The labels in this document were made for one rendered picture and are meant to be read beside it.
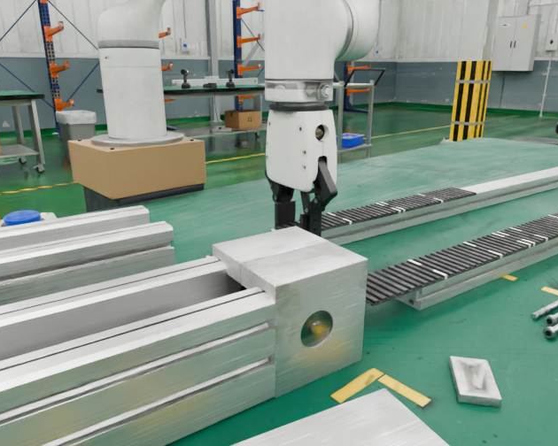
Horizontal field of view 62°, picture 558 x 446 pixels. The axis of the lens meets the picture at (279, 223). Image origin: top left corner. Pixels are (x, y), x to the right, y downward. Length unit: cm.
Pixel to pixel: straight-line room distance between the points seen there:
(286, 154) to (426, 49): 1278
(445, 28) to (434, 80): 124
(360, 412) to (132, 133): 85
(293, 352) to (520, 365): 20
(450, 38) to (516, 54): 186
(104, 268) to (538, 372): 40
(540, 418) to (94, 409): 31
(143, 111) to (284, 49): 50
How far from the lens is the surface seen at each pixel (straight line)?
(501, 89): 1235
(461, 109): 696
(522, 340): 50
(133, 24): 101
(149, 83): 101
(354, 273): 38
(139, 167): 96
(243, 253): 39
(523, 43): 1194
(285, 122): 59
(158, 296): 38
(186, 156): 101
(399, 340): 46
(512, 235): 67
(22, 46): 829
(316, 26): 57
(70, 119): 549
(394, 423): 23
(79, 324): 37
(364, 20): 63
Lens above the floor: 102
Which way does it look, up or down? 18 degrees down
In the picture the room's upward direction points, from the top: straight up
